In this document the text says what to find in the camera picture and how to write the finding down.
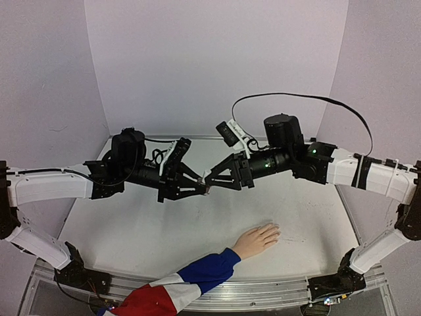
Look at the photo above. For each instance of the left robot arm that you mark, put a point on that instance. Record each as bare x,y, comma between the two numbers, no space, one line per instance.
35,202

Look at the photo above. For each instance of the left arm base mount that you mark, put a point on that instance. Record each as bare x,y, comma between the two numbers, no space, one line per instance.
75,274

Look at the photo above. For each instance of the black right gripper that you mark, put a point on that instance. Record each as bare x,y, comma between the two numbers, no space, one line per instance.
243,169

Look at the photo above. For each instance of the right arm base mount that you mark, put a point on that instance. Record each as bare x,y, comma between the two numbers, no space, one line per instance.
344,281

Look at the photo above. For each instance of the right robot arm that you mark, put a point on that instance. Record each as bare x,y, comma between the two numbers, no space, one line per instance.
383,194

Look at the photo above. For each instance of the mannequin hand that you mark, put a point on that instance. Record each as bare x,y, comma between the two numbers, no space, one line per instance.
256,240

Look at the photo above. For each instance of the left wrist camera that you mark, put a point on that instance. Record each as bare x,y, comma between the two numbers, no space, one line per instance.
175,153

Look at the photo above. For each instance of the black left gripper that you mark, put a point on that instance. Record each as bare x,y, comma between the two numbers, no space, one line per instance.
176,193

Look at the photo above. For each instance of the red white blue sleeve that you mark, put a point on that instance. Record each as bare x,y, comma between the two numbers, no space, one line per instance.
171,294

